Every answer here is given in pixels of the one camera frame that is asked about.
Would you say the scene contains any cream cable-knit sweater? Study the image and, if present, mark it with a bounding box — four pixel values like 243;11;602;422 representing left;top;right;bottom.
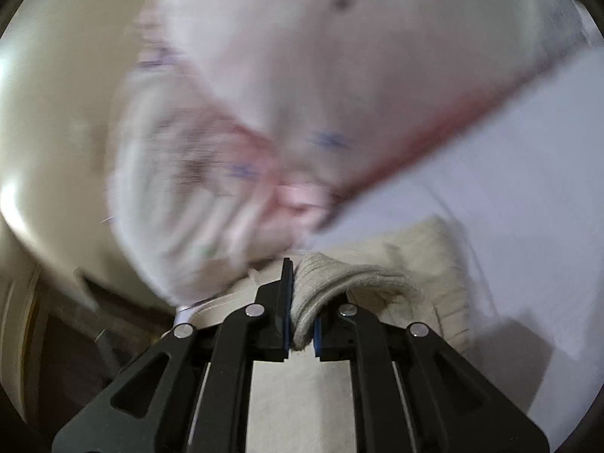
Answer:
185;214;475;453

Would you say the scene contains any white floral pillow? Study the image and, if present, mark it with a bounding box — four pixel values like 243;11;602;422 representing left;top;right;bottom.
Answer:
108;54;331;307

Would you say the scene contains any lavender bed sheet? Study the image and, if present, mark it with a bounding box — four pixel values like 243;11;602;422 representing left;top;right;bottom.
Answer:
311;46;603;448

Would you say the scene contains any pink floral pillow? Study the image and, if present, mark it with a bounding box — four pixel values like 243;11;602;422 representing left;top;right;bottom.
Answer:
138;0;587;203

